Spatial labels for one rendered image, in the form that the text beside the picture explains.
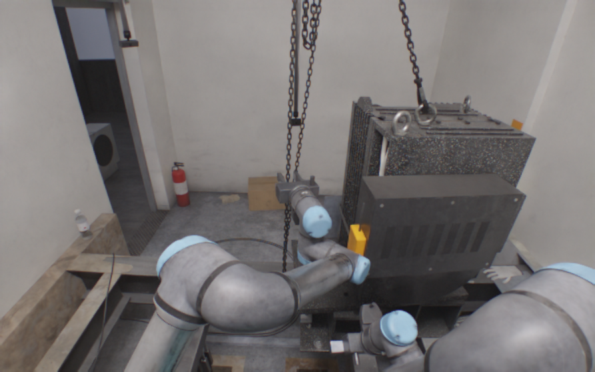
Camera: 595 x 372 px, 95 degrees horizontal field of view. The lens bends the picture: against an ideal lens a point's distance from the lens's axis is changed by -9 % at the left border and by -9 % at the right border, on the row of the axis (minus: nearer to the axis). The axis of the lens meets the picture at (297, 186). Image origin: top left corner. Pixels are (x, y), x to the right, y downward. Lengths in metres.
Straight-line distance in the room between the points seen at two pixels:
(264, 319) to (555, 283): 0.40
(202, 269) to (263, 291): 0.11
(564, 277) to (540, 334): 0.11
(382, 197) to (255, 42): 2.59
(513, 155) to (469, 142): 0.18
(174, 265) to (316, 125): 2.88
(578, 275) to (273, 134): 3.12
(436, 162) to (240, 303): 0.72
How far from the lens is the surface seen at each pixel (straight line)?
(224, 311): 0.51
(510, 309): 0.40
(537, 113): 2.28
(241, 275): 0.52
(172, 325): 0.60
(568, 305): 0.44
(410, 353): 0.77
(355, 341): 0.89
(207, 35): 3.30
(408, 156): 0.94
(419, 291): 1.14
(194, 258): 0.56
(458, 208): 0.94
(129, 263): 1.98
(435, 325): 1.64
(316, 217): 0.79
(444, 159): 1.00
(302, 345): 1.44
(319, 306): 1.28
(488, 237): 1.09
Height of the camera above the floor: 1.89
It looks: 29 degrees down
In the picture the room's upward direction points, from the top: 2 degrees clockwise
